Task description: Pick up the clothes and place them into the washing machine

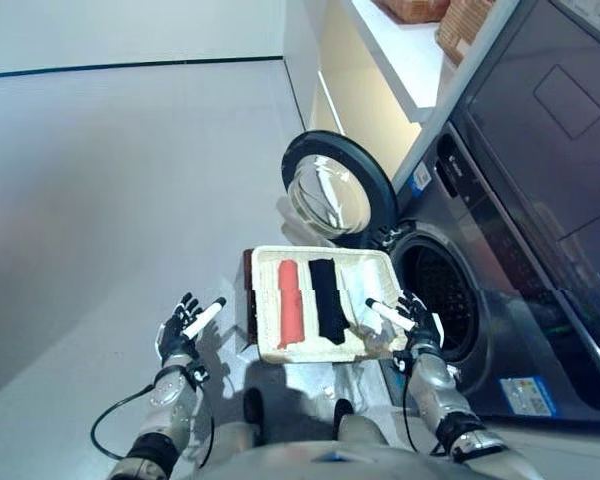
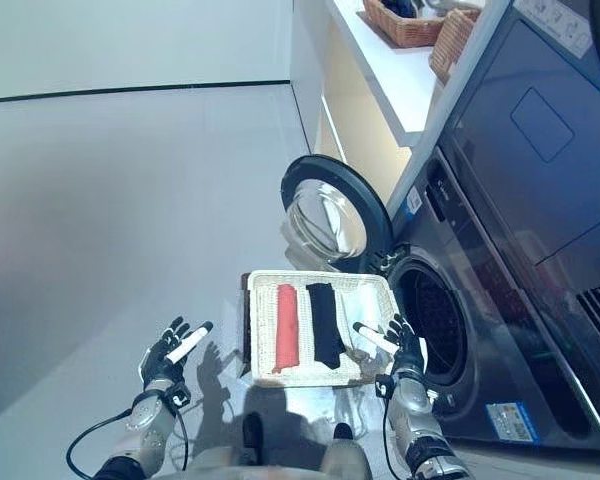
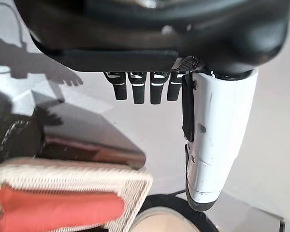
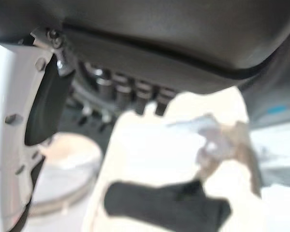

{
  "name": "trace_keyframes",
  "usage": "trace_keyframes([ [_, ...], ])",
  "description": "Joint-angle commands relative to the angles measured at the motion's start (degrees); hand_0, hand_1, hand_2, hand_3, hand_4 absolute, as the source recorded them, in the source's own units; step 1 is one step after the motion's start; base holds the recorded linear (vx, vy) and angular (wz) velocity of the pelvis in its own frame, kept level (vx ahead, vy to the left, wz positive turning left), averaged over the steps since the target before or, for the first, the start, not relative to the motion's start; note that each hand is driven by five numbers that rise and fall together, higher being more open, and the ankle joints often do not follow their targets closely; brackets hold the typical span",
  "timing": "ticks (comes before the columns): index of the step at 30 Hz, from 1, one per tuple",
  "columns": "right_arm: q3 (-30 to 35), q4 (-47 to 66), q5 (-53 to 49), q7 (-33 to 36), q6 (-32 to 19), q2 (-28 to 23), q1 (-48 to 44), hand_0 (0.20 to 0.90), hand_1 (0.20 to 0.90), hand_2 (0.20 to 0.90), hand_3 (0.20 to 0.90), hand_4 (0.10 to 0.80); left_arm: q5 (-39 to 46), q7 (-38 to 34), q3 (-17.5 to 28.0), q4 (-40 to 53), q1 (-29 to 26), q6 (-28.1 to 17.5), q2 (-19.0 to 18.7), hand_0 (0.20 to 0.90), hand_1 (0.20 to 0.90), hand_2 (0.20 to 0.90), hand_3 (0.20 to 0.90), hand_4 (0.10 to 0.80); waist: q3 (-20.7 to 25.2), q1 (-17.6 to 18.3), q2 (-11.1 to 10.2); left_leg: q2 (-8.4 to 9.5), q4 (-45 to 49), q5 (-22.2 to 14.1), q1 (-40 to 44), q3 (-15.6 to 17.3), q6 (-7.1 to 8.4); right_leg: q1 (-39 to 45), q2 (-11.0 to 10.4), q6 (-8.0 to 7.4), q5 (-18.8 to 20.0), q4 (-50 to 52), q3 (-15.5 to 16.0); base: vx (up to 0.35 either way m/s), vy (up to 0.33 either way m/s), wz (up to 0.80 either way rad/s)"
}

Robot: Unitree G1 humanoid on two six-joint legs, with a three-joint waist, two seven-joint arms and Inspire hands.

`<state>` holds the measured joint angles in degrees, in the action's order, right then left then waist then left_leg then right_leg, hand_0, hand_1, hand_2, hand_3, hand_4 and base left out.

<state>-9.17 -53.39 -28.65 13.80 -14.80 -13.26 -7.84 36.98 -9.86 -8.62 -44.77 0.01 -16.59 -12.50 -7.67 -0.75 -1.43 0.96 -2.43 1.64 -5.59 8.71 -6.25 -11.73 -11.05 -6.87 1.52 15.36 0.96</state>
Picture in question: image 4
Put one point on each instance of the black garment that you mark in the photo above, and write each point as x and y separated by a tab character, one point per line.
159	203

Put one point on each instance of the cream wicker basket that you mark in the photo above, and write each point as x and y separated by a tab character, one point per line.
145	149

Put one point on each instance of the round glass washing machine door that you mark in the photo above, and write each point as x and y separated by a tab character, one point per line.
67	164

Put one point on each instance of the white garment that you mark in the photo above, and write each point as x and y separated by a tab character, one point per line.
207	104

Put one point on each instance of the silver right hand white thumb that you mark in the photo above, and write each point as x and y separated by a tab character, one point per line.
145	29

